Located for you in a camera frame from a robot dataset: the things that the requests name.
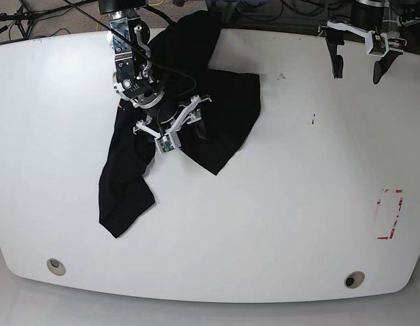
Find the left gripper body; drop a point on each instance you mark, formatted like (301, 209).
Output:
(393, 43)

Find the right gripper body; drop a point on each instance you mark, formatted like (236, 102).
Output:
(185, 114)

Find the black T-shirt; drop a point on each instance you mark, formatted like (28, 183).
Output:
(188, 45)

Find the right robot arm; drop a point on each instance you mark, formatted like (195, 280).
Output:
(152, 87)

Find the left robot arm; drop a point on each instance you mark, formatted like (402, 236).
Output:
(369, 15)

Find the red tape rectangle marking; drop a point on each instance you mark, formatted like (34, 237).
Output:
(386, 213)

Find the black tripod stand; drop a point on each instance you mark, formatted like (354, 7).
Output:
(24, 19)

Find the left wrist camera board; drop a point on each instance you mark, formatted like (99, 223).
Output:
(379, 45)

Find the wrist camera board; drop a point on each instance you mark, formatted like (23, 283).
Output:
(164, 144)
(379, 45)

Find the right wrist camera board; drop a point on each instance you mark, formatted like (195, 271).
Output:
(164, 144)

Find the left table cable grommet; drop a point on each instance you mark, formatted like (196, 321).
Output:
(56, 267)

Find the table cable grommet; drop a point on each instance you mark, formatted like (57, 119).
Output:
(354, 280)
(56, 267)

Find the right table cable grommet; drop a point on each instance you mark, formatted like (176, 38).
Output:
(354, 280)

